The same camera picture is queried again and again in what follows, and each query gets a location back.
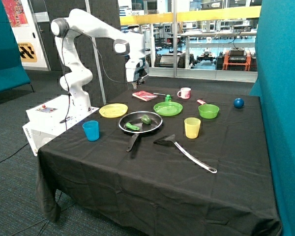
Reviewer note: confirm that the yellow plastic cup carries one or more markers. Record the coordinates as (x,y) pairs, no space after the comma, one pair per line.
(192,127)

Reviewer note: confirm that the green toy bell pepper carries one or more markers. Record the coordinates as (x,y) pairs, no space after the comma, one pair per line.
(146,119)

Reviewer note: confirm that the black tablecloth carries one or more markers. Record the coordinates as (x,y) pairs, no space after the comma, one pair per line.
(156,188)

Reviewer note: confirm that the yellow black warning sign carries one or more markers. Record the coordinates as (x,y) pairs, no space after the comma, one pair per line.
(27,52)

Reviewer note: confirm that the yellow plastic plate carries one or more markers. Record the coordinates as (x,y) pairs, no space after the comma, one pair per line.
(114,110)

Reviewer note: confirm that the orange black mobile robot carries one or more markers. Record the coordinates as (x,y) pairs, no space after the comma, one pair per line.
(237,59)

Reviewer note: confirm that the white lab workbench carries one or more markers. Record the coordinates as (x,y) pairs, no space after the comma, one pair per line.
(210,47)

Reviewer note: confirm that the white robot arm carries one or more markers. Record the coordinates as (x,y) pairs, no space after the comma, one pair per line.
(79,22)

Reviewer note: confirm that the red wall poster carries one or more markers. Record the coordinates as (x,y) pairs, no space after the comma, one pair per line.
(15,13)

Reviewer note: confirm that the green plastic plate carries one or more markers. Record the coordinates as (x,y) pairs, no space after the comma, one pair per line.
(168,108)

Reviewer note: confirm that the blue plastic cup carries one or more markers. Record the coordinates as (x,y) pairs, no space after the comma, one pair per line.
(91,129)

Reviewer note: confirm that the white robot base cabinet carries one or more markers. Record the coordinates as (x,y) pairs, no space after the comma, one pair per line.
(51,118)

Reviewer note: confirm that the black slotted spatula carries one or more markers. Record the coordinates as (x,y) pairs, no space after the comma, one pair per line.
(172,138)

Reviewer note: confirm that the small green toy block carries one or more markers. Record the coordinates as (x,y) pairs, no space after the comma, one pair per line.
(168,98)

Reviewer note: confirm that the red book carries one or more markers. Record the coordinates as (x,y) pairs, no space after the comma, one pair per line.
(144,95)

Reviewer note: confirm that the teal partition right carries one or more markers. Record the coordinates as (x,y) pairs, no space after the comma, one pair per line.
(275,86)

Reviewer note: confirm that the black frying pan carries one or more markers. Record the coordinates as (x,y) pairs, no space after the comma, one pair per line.
(135,119)

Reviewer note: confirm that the pink white mug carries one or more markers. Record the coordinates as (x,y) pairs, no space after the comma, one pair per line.
(184,93)

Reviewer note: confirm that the green toy cucumber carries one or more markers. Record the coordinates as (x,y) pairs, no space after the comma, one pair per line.
(132,127)

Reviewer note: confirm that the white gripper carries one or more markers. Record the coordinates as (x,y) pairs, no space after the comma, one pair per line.
(137,71)

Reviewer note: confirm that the green plastic bowl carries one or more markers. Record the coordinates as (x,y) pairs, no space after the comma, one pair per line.
(208,111)

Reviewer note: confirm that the blue ball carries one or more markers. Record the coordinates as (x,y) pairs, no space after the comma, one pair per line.
(238,103)

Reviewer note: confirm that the pink red small tool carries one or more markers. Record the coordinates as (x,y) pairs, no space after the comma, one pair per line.
(201,102)

